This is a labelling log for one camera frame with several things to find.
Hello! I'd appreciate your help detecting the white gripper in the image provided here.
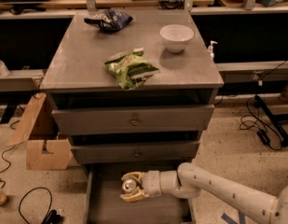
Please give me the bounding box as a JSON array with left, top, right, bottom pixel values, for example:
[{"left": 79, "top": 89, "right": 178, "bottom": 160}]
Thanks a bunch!
[{"left": 119, "top": 171, "right": 181, "bottom": 203}]

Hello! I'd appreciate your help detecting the orange soda can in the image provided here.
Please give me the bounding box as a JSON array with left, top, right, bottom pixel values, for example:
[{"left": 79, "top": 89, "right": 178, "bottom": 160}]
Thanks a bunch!
[{"left": 122, "top": 178, "right": 137, "bottom": 194}]

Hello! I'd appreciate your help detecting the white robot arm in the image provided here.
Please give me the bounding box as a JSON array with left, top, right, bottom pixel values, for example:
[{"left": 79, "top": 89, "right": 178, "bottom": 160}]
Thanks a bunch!
[{"left": 120, "top": 162, "right": 288, "bottom": 224}]

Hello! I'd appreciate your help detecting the grey middle drawer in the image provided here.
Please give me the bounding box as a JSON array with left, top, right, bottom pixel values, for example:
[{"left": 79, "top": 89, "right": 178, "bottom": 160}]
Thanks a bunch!
[{"left": 71, "top": 141, "right": 199, "bottom": 164}]

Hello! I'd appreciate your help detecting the grey open bottom drawer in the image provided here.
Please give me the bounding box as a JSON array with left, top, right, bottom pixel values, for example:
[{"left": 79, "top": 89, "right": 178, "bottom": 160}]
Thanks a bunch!
[{"left": 83, "top": 161, "right": 194, "bottom": 224}]

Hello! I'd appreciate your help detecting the grey top drawer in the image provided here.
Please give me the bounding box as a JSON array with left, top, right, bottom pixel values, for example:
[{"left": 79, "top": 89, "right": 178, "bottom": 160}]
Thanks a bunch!
[{"left": 52, "top": 105, "right": 214, "bottom": 135}]

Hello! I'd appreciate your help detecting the grey drawer cabinet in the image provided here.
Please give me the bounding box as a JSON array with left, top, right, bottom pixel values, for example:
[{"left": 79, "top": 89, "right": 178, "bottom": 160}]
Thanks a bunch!
[{"left": 39, "top": 9, "right": 225, "bottom": 224}]

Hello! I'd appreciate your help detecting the wooden plank structure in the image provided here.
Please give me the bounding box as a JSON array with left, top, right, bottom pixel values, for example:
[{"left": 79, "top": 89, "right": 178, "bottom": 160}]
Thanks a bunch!
[{"left": 7, "top": 92, "right": 77, "bottom": 171}]

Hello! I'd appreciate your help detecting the blue floor tape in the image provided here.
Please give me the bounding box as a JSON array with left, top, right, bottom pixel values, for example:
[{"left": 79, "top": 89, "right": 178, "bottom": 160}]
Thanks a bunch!
[{"left": 221, "top": 211, "right": 246, "bottom": 224}]

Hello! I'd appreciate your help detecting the green chip bag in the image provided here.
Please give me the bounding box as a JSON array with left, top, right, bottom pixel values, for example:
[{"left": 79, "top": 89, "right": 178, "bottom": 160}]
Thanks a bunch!
[{"left": 104, "top": 48, "right": 159, "bottom": 91}]

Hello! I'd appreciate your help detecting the black table leg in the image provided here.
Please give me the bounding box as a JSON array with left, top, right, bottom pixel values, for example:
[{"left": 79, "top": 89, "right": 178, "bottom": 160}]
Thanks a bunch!
[{"left": 254, "top": 95, "right": 288, "bottom": 147}]

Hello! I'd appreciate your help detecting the white ceramic bowl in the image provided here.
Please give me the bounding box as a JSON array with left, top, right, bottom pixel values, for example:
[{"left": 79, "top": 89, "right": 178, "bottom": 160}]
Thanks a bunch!
[{"left": 160, "top": 24, "right": 194, "bottom": 53}]

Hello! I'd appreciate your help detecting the white pump bottle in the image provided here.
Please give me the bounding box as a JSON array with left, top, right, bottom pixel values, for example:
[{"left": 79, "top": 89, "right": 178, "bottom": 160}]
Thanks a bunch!
[{"left": 208, "top": 40, "right": 218, "bottom": 60}]

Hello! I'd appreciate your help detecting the blue chip bag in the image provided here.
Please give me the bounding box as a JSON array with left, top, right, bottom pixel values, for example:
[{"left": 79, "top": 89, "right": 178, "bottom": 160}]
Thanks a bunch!
[{"left": 84, "top": 8, "right": 133, "bottom": 32}]

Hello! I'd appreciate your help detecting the black looped cable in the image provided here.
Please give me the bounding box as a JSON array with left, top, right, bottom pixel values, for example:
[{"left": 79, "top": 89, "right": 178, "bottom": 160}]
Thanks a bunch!
[{"left": 18, "top": 187, "right": 62, "bottom": 224}]

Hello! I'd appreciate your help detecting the black cable power brick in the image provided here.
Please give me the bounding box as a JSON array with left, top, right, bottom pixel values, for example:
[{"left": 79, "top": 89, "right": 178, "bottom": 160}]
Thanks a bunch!
[{"left": 240, "top": 92, "right": 285, "bottom": 151}]

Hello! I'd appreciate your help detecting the black floor cable left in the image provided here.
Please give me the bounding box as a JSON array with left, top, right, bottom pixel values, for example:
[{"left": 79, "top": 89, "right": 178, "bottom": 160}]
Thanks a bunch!
[{"left": 0, "top": 119, "right": 21, "bottom": 187}]

